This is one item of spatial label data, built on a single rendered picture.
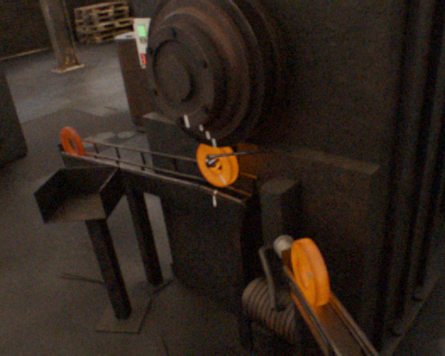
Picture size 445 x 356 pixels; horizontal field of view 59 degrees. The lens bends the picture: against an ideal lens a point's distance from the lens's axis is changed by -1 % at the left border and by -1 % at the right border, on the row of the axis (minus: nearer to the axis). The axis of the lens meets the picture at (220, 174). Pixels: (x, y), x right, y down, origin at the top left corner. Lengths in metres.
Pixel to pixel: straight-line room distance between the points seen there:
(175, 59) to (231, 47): 0.16
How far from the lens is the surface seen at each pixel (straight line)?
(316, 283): 0.93
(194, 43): 1.04
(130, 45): 4.03
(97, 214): 1.57
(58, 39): 8.13
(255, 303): 1.21
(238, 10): 1.04
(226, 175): 1.26
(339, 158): 1.14
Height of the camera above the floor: 1.37
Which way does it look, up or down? 27 degrees down
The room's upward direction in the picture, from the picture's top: 7 degrees counter-clockwise
